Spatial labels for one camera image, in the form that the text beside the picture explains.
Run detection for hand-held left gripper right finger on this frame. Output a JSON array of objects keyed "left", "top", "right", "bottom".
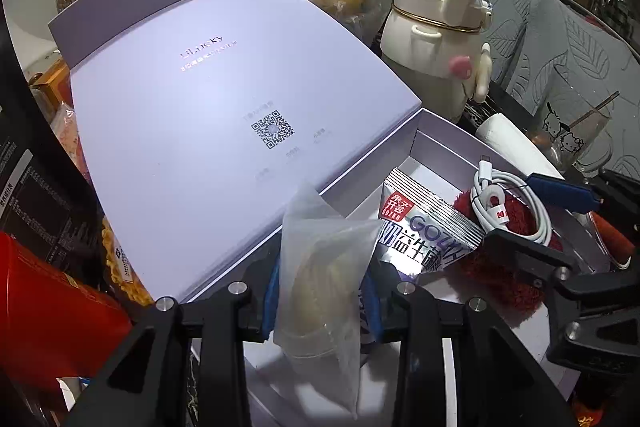
[{"left": 360, "top": 268, "right": 581, "bottom": 427}]

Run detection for red fuzzy cloth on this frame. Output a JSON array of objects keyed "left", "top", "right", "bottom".
[{"left": 440, "top": 189, "right": 563, "bottom": 315}]

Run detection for yellow waffle snack packet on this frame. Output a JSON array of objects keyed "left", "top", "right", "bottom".
[{"left": 100, "top": 214, "right": 153, "bottom": 308}]

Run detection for white cable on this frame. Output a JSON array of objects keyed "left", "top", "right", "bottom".
[{"left": 472, "top": 155, "right": 553, "bottom": 248}]

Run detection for black printed pouch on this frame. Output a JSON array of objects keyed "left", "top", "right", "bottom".
[{"left": 0, "top": 147, "right": 103, "bottom": 288}]

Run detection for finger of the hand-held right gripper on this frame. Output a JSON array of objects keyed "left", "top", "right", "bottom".
[
  {"left": 524, "top": 169, "right": 640, "bottom": 219},
  {"left": 481, "top": 228, "right": 579, "bottom": 289}
]

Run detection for translucent food bag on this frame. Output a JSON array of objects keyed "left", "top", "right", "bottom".
[{"left": 272, "top": 179, "right": 383, "bottom": 420}]

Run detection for brown stirring stick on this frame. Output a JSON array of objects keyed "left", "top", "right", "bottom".
[{"left": 570, "top": 92, "right": 620, "bottom": 128}]

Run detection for red canister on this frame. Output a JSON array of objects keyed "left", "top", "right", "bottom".
[{"left": 0, "top": 231, "right": 133, "bottom": 400}]

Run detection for silver purple snack packet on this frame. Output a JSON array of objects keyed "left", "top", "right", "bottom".
[{"left": 360, "top": 168, "right": 485, "bottom": 333}]

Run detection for red apple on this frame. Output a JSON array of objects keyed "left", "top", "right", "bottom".
[{"left": 597, "top": 214, "right": 633, "bottom": 259}]

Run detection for leaf pattern grey cushions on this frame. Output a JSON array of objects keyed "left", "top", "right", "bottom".
[{"left": 505, "top": 0, "right": 640, "bottom": 180}]

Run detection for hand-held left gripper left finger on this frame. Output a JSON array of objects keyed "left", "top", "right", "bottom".
[{"left": 65, "top": 264, "right": 282, "bottom": 427}]

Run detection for lavender gift box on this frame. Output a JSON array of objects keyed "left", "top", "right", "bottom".
[{"left": 48, "top": 0, "right": 608, "bottom": 427}]

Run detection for white paper roll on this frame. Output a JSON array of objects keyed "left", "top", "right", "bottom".
[{"left": 475, "top": 113, "right": 563, "bottom": 180}]

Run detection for clear glass mug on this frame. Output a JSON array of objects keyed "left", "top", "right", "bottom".
[{"left": 537, "top": 72, "right": 621, "bottom": 175}]

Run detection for cream water bottle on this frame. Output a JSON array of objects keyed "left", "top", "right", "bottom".
[{"left": 380, "top": 0, "right": 493, "bottom": 122}]

